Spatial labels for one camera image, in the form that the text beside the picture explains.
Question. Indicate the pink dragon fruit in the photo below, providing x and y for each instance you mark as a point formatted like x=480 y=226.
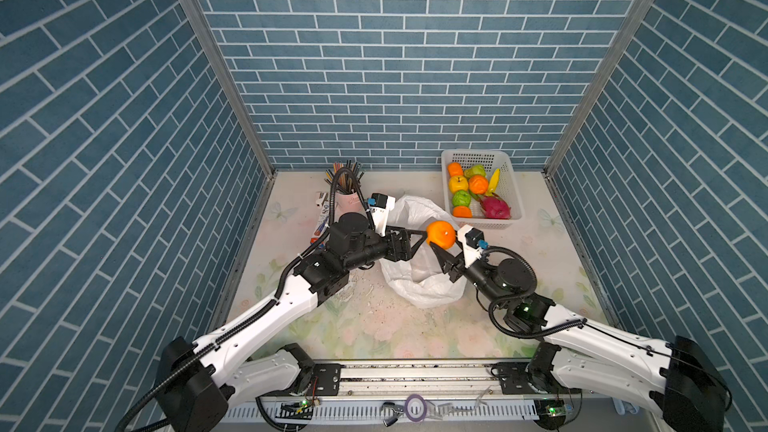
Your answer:
x=495 y=208

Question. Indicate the toothpaste tube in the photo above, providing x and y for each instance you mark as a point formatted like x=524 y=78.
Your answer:
x=321 y=224

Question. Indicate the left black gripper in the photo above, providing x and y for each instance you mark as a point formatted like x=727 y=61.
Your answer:
x=404 y=252

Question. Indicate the white plastic basket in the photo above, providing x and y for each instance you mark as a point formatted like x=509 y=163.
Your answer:
x=507 y=188

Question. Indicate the yellow banana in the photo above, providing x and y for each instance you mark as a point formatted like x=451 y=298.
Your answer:
x=493 y=182

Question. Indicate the pink pencil cup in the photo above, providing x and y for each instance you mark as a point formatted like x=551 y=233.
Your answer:
x=345 y=203

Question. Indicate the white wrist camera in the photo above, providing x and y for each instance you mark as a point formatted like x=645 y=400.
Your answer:
x=380 y=205
x=473 y=243

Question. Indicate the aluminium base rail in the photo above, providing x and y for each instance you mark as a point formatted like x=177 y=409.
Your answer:
x=450 y=388

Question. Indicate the coloured pencils bundle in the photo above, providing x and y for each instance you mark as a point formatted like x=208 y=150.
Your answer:
x=344 y=177

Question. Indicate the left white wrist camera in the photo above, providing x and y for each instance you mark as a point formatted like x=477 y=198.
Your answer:
x=380 y=205

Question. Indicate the purple tape roll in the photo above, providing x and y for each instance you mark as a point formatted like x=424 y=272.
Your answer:
x=415 y=408

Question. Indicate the green fruit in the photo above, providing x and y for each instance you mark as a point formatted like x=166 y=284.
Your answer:
x=461 y=198

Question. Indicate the green pear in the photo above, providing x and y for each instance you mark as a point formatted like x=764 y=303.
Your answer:
x=476 y=170

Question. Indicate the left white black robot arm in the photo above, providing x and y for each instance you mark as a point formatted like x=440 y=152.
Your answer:
x=198 y=381

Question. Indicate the yellow fruit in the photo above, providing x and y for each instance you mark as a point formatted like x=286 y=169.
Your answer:
x=458 y=183

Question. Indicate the white plastic bag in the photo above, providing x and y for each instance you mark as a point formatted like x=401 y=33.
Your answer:
x=420 y=281

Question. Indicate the orange fruit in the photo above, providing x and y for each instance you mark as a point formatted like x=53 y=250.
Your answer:
x=454 y=169
x=441 y=234
x=478 y=185
x=462 y=212

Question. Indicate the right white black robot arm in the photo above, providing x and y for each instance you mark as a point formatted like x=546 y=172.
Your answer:
x=675 y=380

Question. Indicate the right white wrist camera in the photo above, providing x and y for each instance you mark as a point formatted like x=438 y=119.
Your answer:
x=473 y=243

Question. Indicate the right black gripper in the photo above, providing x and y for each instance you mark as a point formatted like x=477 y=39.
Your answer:
x=455 y=262

